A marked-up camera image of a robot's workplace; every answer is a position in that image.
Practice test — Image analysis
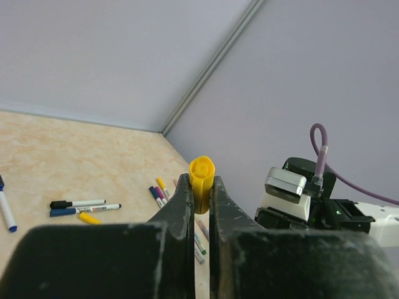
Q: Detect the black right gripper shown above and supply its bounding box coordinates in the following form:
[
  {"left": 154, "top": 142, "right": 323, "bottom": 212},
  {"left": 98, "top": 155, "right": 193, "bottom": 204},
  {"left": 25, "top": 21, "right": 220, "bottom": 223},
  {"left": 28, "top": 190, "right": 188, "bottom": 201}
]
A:
[{"left": 254, "top": 207, "right": 310, "bottom": 230}]

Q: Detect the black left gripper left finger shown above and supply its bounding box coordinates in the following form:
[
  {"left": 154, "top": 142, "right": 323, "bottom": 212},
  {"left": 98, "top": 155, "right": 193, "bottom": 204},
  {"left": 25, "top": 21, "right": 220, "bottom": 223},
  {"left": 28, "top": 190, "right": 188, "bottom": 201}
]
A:
[{"left": 1, "top": 174, "right": 195, "bottom": 298}]

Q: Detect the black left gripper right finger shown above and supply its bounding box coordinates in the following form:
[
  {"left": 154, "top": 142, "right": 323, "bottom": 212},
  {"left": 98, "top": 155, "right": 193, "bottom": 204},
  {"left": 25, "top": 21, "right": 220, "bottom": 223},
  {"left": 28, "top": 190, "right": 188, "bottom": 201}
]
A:
[{"left": 209, "top": 176, "right": 398, "bottom": 298}]

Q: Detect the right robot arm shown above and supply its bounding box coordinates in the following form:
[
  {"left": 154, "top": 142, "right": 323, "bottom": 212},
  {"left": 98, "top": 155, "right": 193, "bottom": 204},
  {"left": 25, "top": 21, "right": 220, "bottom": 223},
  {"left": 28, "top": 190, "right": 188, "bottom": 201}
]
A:
[{"left": 255, "top": 158, "right": 398, "bottom": 247}]

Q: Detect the yellow capped clear pen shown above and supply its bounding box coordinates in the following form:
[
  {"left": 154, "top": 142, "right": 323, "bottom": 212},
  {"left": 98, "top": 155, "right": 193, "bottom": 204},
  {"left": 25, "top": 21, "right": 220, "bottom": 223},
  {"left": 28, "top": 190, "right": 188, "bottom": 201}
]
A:
[{"left": 79, "top": 212, "right": 102, "bottom": 225}]

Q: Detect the dark green capped marker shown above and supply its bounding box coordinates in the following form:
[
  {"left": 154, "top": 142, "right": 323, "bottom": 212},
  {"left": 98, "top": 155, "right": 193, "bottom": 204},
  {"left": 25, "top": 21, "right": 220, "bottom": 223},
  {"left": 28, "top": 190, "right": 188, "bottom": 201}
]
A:
[{"left": 194, "top": 232, "right": 206, "bottom": 255}]

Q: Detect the orange capped white marker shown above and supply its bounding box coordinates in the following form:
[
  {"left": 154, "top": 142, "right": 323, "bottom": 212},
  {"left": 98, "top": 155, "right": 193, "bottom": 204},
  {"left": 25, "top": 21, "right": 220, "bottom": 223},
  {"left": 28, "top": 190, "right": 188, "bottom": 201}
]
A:
[{"left": 194, "top": 244, "right": 205, "bottom": 265}]

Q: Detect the purple grey marker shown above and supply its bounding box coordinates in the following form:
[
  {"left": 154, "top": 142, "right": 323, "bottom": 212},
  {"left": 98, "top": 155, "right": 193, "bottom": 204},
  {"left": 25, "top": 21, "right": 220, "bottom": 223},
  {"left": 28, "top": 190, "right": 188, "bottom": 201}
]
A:
[{"left": 196, "top": 219, "right": 209, "bottom": 242}]

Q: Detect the magenta capped white marker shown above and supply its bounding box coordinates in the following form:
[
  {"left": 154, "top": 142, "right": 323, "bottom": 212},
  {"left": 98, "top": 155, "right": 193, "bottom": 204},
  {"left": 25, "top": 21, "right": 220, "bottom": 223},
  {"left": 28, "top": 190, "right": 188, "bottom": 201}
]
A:
[{"left": 155, "top": 186, "right": 168, "bottom": 204}]

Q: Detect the navy capped white marker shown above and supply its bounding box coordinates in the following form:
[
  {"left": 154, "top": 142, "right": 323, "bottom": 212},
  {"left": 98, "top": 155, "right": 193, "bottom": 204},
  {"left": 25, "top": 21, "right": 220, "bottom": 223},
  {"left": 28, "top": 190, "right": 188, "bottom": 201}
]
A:
[{"left": 149, "top": 186, "right": 165, "bottom": 209}]

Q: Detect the yellow capped slim marker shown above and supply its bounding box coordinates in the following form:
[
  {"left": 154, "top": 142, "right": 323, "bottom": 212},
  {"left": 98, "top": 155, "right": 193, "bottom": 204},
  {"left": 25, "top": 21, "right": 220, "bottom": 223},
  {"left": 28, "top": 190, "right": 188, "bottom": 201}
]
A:
[{"left": 156, "top": 177, "right": 170, "bottom": 201}]

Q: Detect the dark blue capped marker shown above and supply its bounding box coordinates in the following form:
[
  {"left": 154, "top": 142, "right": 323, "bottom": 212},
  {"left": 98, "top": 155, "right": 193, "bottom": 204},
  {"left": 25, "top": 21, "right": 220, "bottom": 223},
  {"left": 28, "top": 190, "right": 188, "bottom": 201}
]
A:
[{"left": 49, "top": 204, "right": 122, "bottom": 217}]

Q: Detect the black eraser-cap white marker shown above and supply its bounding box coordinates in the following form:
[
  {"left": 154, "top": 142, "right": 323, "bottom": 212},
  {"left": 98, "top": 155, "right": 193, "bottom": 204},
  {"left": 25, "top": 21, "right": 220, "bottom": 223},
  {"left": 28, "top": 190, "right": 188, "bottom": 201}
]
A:
[{"left": 49, "top": 199, "right": 106, "bottom": 209}]

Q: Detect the blue eraser-cap white marker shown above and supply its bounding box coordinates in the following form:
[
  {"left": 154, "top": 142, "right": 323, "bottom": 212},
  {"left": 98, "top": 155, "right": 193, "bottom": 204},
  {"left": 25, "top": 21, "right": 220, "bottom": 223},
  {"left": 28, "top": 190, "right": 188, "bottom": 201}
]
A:
[{"left": 1, "top": 178, "right": 17, "bottom": 233}]

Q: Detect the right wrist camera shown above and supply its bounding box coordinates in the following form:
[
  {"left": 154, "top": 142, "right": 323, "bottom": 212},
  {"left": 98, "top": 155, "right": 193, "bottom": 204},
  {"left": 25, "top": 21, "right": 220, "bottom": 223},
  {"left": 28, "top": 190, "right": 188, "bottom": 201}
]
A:
[{"left": 260, "top": 167, "right": 311, "bottom": 222}]

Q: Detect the right corner aluminium post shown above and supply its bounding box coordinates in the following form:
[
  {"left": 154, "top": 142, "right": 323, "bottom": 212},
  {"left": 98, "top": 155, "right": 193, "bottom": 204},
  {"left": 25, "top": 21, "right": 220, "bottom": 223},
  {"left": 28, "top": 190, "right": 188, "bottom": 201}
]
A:
[{"left": 159, "top": 0, "right": 266, "bottom": 137}]

